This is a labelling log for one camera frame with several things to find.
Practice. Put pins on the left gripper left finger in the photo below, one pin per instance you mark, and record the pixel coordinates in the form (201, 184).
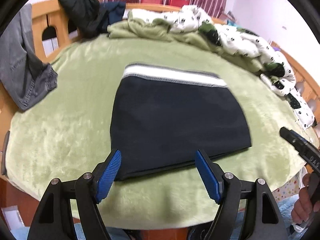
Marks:
(105, 174)

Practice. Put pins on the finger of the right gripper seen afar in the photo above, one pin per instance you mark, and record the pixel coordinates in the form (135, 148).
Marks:
(296, 140)

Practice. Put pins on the black garment on footboard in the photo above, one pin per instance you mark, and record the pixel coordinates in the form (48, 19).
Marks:
(89, 16)

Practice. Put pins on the grey denim garment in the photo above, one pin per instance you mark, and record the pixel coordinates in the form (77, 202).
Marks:
(24, 76)

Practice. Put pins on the wooden bed frame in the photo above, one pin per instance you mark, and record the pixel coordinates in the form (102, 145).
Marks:
(50, 30)

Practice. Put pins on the black pants with white stripe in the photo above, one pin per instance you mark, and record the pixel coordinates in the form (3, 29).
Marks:
(162, 116)

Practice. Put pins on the navy blue garment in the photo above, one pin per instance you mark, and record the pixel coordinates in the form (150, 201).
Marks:
(112, 12)

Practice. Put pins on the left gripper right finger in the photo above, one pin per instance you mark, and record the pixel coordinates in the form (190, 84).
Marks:
(211, 175)

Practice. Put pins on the white floral green duvet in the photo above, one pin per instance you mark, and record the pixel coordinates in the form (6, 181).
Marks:
(192, 25)

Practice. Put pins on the person's right hand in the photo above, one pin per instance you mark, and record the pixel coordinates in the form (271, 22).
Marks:
(303, 206)

